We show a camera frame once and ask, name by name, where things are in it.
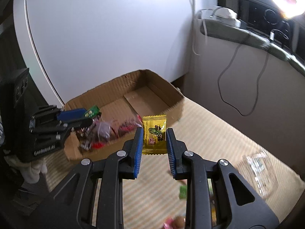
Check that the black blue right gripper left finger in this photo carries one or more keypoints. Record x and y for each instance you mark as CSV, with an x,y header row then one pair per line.
x,y
91,195

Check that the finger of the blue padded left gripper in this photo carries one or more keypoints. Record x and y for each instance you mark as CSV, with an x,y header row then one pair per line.
x,y
71,114

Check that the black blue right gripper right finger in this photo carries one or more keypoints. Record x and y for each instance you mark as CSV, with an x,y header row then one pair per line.
x,y
217,195

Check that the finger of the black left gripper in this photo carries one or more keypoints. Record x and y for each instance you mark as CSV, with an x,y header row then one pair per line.
x,y
77,124

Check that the dark candy bar wrapper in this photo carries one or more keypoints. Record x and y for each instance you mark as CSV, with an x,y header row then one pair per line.
x,y
86,137

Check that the small green snack packet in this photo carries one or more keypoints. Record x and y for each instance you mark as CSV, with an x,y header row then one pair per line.
x,y
93,112

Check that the clear bag purple snack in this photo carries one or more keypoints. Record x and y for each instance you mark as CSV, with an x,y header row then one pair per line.
x,y
101,132

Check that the yellow snack packet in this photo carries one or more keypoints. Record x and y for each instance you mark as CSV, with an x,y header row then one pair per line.
x,y
154,138

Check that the red snack packet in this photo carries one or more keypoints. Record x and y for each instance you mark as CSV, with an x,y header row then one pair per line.
x,y
118,130

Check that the bagged sliced bread loaf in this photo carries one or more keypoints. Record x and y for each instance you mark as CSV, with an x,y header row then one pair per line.
x,y
257,169

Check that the green jelly packet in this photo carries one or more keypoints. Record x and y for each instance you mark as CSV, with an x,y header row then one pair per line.
x,y
183,192

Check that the pink wrapped round snack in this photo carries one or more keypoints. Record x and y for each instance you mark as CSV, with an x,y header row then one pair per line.
x,y
177,222

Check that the brown cardboard box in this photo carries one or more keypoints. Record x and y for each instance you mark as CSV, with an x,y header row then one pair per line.
x,y
138,93

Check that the white cabinet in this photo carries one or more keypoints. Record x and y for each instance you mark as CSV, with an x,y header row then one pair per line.
x,y
71,46

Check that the grey stone window ledge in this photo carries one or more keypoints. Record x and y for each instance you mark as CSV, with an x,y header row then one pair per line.
x,y
222,31

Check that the white device on ledge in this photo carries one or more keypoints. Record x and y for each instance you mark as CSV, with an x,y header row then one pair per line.
x,y
228,17

